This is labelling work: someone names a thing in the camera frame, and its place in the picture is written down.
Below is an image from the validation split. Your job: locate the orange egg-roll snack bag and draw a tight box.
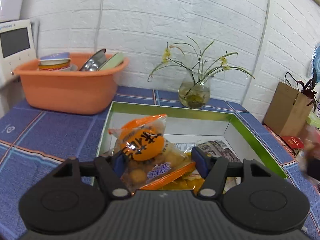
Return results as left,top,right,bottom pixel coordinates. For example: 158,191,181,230
108,114,195,193

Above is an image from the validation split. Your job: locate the grey printed snack packet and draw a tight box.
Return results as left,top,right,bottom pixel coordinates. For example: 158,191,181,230
197,140,241,163

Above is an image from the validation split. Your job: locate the yellow snack bag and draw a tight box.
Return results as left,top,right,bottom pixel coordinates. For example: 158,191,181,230
159,153,204,194

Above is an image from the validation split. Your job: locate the green snack box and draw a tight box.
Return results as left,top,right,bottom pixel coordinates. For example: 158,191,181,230
96,102,288,179

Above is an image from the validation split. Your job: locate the glass vase with plant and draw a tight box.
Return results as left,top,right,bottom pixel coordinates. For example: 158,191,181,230
148,37,254,109

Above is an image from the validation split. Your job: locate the blue plaid tablecloth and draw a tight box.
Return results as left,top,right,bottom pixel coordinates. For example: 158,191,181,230
1,99,319,239

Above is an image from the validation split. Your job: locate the red box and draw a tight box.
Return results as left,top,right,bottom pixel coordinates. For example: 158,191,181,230
281,136,304,150

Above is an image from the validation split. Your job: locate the orange plastic basin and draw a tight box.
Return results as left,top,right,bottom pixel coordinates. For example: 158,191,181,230
13,57,129,115

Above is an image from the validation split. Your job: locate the brown paper bag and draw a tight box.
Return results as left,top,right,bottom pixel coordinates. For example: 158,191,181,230
263,82,313,137

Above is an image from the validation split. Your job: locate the green plate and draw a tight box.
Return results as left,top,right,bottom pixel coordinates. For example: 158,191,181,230
98,52,124,71

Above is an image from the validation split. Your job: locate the red patterned bowl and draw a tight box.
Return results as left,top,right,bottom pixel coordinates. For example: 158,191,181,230
38,63,70,71

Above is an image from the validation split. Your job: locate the blue rimmed bowl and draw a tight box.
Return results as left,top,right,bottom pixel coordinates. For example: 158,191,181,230
39,52,71,66

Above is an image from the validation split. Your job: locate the dark purple plant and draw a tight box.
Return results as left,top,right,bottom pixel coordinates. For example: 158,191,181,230
296,67,318,111

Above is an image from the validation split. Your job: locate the white machine with screen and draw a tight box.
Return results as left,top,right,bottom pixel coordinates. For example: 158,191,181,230
1,18,40,88

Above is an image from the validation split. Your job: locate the blue round wall decoration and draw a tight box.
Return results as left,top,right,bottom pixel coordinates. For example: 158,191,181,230
310,43,320,83

